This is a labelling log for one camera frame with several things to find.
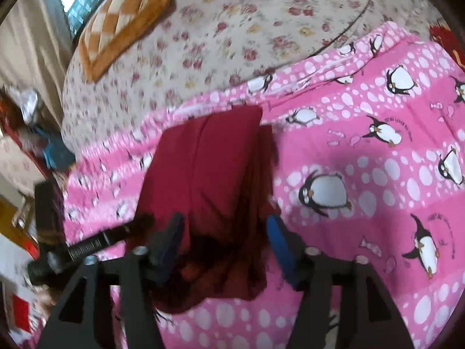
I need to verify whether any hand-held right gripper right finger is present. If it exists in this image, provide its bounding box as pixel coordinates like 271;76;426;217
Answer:
265;215;415;349

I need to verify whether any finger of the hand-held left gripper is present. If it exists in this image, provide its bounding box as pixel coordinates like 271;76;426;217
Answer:
65;214;155;259

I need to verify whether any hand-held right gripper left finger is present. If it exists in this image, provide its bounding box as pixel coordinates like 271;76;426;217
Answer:
36;211;186;349

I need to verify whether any dark red garment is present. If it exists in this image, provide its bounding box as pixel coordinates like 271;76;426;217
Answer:
136;105;281;315

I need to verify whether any blue bag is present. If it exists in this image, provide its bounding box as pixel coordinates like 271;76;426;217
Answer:
43;141;76;170

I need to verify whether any pink penguin print blanket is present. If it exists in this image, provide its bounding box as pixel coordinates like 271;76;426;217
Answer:
22;20;465;349

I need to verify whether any silver foil item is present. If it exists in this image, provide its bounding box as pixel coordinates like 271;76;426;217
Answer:
19;90;41;125

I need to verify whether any beige curtain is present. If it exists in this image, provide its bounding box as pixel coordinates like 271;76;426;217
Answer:
0;0;73;126

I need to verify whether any orange checkered cushion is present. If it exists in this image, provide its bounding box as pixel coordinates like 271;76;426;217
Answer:
77;0;177;83

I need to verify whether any floral bedsheet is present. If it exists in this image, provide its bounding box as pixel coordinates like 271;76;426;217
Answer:
60;0;448;158

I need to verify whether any window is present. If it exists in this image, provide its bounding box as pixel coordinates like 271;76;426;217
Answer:
54;0;123;38

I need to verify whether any red patterned cloth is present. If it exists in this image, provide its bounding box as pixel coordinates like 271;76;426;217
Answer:
429;24;465;69

